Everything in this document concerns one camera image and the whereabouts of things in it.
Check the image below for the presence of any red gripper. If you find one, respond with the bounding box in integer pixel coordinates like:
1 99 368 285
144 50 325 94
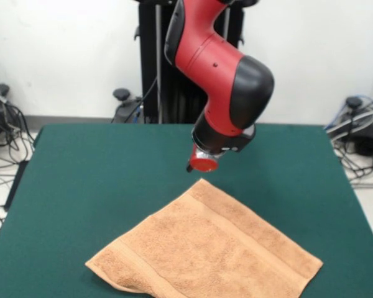
185 144 219 174

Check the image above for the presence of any tan terry towel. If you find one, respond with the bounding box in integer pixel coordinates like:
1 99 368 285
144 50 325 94
85 178 325 298

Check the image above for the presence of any dark green tablecloth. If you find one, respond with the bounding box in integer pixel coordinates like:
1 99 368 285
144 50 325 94
0 123 373 298

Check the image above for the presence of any black pedestal cable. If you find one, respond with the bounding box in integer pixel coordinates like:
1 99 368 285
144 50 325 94
142 76 159 105

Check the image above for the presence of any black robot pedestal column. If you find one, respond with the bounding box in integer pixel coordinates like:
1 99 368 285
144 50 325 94
132 0 259 125

